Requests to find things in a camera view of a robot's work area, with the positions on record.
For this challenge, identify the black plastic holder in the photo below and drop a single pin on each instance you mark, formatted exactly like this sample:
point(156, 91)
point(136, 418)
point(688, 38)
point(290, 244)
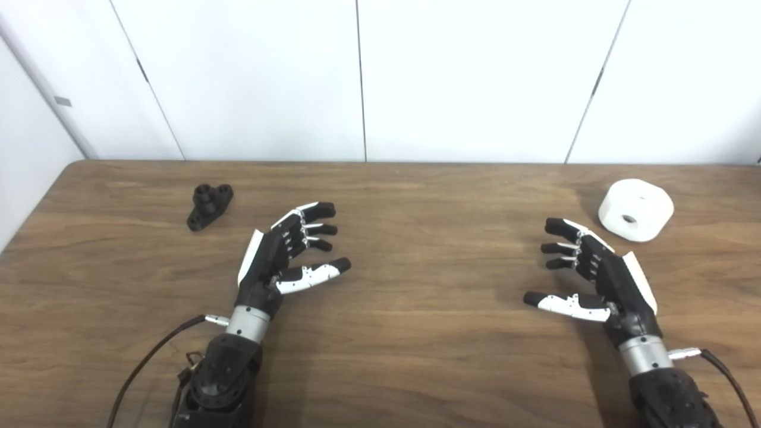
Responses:
point(208, 208)

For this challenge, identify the round white plastic piece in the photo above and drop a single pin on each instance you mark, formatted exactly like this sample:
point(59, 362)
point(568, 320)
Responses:
point(645, 205)

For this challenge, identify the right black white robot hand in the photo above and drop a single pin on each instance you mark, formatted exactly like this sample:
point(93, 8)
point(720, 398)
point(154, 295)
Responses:
point(624, 291)

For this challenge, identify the small gray wall label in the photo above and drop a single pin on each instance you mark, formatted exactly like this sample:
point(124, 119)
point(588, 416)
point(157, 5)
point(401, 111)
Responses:
point(62, 101)

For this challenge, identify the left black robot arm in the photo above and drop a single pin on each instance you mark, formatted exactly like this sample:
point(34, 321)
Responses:
point(220, 371)

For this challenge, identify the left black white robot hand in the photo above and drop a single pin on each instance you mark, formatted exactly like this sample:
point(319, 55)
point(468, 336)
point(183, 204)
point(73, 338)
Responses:
point(261, 261)

